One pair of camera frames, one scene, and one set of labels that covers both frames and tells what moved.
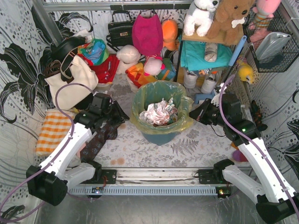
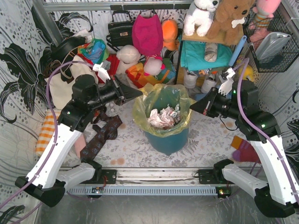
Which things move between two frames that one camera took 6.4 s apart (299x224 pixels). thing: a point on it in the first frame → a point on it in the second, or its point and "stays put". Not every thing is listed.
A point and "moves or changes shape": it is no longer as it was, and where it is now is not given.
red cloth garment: x=105 y=70 stays put
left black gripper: x=116 y=111 → x=118 y=91
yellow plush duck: x=245 y=73 stays put
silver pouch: x=270 y=44 stays put
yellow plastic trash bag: x=150 y=93 moves or changes shape
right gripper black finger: x=197 y=113 → x=203 y=105
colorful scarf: x=96 y=51 stays put
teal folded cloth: x=192 y=56 stays put
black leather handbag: x=120 y=32 stays put
